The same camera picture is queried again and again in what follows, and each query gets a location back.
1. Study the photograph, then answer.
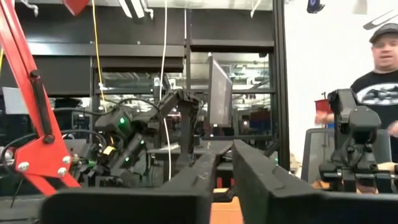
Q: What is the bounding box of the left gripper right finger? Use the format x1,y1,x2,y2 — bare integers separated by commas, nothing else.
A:
231,139,398,224

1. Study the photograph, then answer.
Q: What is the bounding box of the white cable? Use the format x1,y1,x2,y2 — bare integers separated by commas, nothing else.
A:
158,0,172,181

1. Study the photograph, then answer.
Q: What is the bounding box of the person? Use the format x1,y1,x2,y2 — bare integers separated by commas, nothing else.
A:
314,22,398,194

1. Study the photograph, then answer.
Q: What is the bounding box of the red desk lamp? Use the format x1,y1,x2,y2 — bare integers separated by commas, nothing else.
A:
0,0,91,197

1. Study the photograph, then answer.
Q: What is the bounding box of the yellow power cable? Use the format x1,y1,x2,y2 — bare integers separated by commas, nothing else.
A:
91,0,108,113

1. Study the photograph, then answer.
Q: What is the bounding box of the red container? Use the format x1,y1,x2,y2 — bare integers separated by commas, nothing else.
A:
314,98,334,114

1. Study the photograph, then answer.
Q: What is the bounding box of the black computer monitor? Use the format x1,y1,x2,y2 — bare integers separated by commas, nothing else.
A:
207,55,234,128

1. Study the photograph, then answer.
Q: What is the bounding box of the black lamp cord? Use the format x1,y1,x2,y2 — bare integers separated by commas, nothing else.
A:
0,129,108,175

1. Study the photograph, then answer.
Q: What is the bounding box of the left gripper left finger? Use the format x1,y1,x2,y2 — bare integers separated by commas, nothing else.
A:
40,151,219,224

